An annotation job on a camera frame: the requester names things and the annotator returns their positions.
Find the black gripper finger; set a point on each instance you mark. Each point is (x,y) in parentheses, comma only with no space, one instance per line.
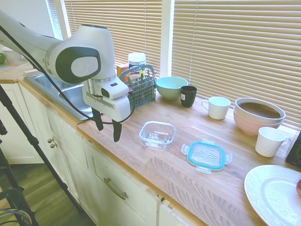
(117,131)
(99,121)

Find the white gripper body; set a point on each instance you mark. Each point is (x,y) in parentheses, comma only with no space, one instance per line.
(110,108)

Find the clear lid with teal seal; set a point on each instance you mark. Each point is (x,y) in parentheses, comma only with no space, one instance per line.
(205,155)

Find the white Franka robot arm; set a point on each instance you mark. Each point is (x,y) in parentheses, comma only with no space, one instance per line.
(35,47)

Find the clear glass food container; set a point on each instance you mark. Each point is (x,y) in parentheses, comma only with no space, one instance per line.
(157,137)

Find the grey plastic cutlery basket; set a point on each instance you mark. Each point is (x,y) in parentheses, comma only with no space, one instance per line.
(143,94)

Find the orange cardboard box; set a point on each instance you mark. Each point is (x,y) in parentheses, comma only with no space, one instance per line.
(122,69)

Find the round metal cabinet knob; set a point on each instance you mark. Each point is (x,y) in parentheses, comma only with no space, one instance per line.
(53,145)
(49,140)

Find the white lower kitchen cabinets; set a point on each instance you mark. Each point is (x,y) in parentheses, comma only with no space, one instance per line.
(77,169)

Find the white wipes canister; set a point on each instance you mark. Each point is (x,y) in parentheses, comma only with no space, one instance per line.
(137,61)

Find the mint green bowl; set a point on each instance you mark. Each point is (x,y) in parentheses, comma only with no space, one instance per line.
(169,93)

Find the stainless steel sink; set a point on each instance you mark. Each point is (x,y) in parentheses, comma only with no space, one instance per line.
(47,81)

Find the black cup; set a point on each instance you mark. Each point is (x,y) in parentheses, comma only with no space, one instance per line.
(188,99)

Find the beige slatted window blind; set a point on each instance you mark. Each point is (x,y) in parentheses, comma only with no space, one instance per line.
(131,28)
(235,47)

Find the white ceramic mug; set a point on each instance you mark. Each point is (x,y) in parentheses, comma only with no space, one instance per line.
(217,110)
(266,143)

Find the narrow beige window blind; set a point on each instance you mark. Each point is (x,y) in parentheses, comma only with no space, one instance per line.
(54,18)

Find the white pot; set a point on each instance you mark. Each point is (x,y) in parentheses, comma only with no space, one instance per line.
(13,57)

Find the green round object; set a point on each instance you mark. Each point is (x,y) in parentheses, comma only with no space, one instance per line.
(2,58)

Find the grey bowl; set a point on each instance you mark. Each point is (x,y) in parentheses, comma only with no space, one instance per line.
(244,113)

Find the pink bowl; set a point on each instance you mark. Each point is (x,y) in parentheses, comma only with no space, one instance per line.
(247,127)

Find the white dinner plate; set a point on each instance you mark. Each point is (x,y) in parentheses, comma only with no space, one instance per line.
(270,195)

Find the red fruit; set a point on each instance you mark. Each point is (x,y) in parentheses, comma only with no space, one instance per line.
(299,188)

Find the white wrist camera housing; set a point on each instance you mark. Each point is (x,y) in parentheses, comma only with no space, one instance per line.
(117,90)

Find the black camera tripod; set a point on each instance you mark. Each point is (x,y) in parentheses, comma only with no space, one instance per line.
(31,139)

